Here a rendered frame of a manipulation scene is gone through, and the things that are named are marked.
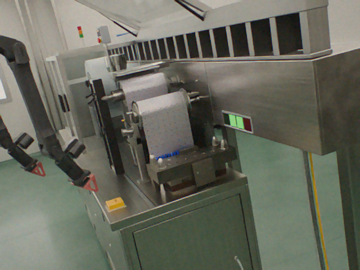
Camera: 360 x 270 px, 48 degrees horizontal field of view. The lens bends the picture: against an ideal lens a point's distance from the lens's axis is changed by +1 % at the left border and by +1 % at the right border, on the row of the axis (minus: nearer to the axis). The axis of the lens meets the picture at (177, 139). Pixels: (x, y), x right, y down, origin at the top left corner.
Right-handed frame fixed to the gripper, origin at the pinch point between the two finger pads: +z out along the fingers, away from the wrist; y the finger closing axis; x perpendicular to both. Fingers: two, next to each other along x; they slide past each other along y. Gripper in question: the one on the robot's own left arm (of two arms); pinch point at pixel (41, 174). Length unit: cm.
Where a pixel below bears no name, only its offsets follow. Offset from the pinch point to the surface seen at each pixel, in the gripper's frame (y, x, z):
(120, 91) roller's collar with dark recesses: -16, -56, -3
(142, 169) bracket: -35, -28, 25
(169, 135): -48, -45, 17
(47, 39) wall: 469, -262, 49
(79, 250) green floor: 106, 6, 117
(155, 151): -45, -36, 18
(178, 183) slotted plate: -63, -25, 26
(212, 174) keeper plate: -72, -37, 33
